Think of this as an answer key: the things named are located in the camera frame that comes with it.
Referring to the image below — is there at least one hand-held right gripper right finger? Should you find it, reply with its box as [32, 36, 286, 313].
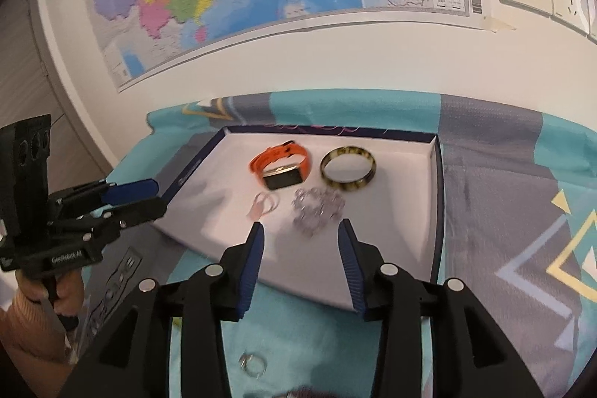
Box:
[338, 218, 551, 398]

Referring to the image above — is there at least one tortoiseshell bangle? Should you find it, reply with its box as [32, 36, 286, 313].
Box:
[319, 146, 378, 192]

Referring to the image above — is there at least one orange smart watch band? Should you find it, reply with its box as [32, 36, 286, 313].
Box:
[249, 141, 312, 192]

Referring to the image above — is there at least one clear crystal bead bracelet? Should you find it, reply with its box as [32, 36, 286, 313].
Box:
[290, 187, 347, 236]

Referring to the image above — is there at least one silver ring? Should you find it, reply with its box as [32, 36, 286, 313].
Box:
[238, 351, 266, 378]

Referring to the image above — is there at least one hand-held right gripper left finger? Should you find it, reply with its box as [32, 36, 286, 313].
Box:
[56, 221, 266, 398]

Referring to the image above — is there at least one piece of clear tape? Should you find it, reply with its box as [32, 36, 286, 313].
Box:
[482, 16, 516, 33]

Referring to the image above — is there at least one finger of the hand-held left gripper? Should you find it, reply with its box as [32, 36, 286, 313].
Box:
[60, 195, 169, 247]
[50, 178, 160, 209]

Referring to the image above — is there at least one white navy-rimmed box tray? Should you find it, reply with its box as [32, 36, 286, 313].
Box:
[154, 126, 444, 313]

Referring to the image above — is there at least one teal grey printed tablecloth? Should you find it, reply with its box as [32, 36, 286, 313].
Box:
[70, 88, 597, 398]

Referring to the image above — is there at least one person's left hand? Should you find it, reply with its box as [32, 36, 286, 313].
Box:
[17, 267, 87, 319]

